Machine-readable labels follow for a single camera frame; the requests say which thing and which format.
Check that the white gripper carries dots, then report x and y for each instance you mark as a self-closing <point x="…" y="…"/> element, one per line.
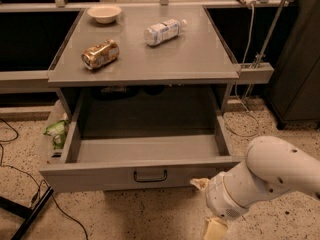
<point x="220" y="199"/>

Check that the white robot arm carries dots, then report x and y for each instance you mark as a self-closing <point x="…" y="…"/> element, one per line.
<point x="272" y="167"/>

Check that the grey cabinet with top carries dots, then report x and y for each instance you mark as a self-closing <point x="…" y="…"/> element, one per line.
<point x="196" y="56"/>

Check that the white ceramic bowl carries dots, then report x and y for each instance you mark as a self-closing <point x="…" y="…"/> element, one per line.
<point x="105" y="14"/>

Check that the grey top drawer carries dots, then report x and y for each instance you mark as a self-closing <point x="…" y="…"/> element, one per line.
<point x="180" y="130"/>

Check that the golden crushed drink can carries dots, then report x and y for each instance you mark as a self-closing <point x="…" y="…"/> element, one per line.
<point x="97" y="56"/>

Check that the black metal stand leg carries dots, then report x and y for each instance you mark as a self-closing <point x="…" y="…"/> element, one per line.
<point x="28" y="214"/>

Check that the green snack bag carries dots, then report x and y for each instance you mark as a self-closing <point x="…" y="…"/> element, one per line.
<point x="58" y="132"/>

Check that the clear plastic water bottle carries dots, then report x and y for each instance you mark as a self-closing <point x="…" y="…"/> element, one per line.
<point x="163" y="31"/>

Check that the dark cabinet at right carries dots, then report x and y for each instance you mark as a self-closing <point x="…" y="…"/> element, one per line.
<point x="293" y="92"/>

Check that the black drawer handle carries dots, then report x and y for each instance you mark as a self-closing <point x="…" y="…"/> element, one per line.
<point x="144" y="177"/>

